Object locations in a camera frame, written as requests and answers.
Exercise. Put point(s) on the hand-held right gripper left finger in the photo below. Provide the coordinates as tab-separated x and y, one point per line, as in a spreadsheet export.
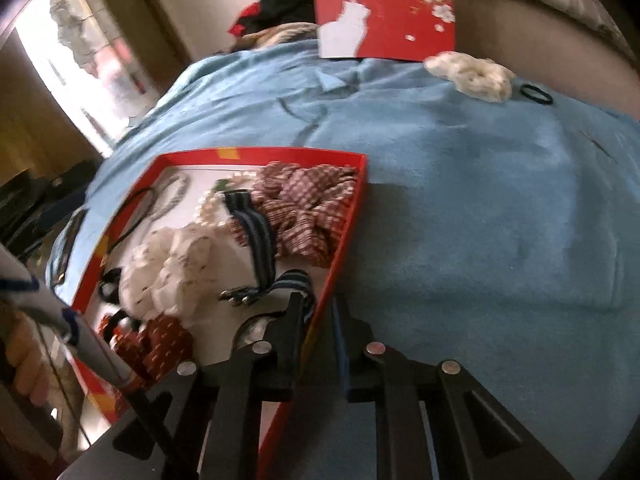
292	340

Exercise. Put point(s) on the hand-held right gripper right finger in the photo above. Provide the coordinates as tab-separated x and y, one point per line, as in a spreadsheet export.
345	355

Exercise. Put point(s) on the red dotted scrunchie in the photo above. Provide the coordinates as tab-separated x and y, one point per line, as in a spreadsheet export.
160	345

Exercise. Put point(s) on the red tray box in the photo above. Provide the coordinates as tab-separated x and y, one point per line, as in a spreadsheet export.
200	170

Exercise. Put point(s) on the person's left hand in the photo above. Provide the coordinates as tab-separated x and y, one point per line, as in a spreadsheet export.
30	360

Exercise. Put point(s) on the dark bag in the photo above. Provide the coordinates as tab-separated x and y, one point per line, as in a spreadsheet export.
30	200

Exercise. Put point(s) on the white patterned scrunchie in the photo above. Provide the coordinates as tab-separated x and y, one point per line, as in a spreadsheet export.
170	270

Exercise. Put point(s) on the red plaid scrunchie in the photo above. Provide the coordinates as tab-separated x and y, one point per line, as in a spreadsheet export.
305	205

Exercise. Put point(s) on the blue cloth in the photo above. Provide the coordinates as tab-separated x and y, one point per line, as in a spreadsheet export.
450	210

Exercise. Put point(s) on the bright window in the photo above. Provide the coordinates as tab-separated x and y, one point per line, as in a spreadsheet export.
100	60

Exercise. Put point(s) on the beige patterned cloth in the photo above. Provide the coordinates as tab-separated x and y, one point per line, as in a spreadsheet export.
280	35

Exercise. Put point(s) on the cream fluffy scrunchie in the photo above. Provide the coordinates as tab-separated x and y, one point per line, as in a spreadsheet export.
472	75

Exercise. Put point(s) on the dark bobby pin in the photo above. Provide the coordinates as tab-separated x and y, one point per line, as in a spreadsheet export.
597	146

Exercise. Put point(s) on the black and red cloth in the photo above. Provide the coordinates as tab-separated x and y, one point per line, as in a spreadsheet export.
280	5

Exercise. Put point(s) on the red cardboard box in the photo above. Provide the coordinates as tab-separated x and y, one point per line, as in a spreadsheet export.
390	5

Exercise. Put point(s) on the brown sofa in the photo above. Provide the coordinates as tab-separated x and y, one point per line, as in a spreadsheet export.
525	45

